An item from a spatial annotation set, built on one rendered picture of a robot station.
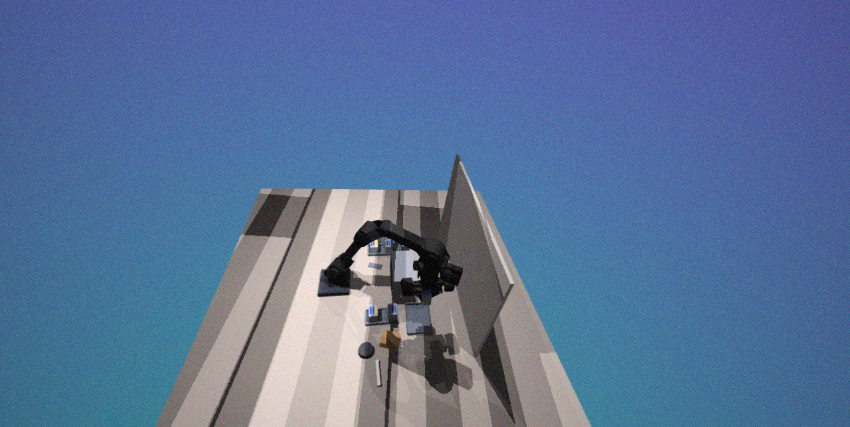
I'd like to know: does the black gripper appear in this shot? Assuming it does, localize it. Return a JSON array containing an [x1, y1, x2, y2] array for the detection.
[[400, 272, 455, 299]]

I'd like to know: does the dark grey cylinder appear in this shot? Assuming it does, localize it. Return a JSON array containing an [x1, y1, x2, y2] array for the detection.
[[359, 342, 373, 359]]

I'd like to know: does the tan cardboard box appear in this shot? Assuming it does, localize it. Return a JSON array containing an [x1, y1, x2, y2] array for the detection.
[[380, 330, 402, 351]]

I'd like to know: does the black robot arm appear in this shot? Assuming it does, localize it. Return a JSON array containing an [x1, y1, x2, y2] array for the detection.
[[324, 220, 463, 288]]

